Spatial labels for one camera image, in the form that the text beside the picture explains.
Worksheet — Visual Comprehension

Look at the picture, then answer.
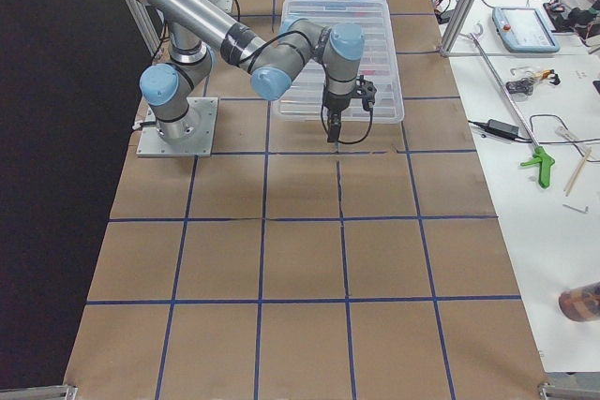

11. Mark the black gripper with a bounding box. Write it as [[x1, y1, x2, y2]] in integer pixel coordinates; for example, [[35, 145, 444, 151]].
[[322, 75, 377, 142]]

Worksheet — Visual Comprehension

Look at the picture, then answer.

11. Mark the clear plastic box lid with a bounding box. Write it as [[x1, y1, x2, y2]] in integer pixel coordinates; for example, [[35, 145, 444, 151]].
[[271, 0, 406, 126]]

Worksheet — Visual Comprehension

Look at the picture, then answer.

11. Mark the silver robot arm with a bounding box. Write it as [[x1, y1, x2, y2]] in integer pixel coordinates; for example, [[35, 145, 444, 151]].
[[136, 0, 376, 142]]

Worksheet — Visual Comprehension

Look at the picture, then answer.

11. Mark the black power adapter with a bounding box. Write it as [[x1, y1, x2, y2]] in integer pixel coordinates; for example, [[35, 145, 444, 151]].
[[469, 119, 529, 142]]

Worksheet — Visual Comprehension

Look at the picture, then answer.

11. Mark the small black gadget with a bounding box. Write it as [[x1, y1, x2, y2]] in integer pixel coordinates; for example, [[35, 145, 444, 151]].
[[505, 78, 536, 96]]

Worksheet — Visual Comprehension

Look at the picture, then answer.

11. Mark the blue teach pendant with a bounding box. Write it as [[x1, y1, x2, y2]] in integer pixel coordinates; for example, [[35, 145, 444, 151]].
[[491, 7, 560, 53]]

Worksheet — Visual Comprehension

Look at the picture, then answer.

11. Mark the wooden chopstick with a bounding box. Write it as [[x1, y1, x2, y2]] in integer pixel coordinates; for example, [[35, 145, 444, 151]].
[[563, 147, 592, 197]]

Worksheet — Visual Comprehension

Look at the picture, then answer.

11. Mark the silver hex key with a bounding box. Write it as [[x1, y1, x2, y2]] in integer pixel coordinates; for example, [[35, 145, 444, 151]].
[[562, 203, 589, 214]]

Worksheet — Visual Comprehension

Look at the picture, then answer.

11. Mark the brown patterned cylinder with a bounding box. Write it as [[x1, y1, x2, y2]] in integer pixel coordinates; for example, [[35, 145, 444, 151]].
[[558, 282, 599, 322]]

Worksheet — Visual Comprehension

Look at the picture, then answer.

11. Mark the green handled reacher tool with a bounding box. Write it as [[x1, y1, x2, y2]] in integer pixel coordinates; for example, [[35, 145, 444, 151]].
[[466, 33, 555, 189]]

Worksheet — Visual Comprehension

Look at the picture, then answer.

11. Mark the aluminium frame post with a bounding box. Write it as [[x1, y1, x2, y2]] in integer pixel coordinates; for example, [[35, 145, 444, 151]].
[[439, 0, 499, 57]]

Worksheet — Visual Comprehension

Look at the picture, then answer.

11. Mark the grey corner bracket right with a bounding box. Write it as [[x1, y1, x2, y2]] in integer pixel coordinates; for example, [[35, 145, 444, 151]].
[[538, 383, 600, 400]]

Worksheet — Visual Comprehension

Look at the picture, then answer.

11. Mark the grey corner bracket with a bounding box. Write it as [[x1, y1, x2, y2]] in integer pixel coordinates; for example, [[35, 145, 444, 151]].
[[0, 385, 78, 400], [538, 383, 600, 400]]

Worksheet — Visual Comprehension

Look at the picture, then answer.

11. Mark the grey corner bracket left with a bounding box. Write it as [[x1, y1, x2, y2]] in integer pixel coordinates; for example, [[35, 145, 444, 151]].
[[0, 385, 78, 400]]

